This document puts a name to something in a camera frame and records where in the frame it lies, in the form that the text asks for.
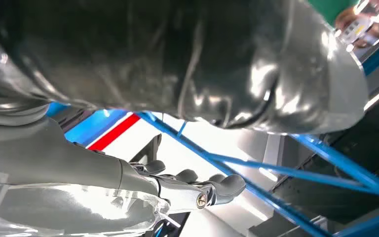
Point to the person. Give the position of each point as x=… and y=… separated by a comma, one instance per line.
x=330, y=9

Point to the white car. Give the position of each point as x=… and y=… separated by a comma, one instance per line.
x=176, y=153

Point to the white handheld device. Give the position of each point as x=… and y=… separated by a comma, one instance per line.
x=356, y=29

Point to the blue metal shelf rack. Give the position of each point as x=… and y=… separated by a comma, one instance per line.
x=340, y=162

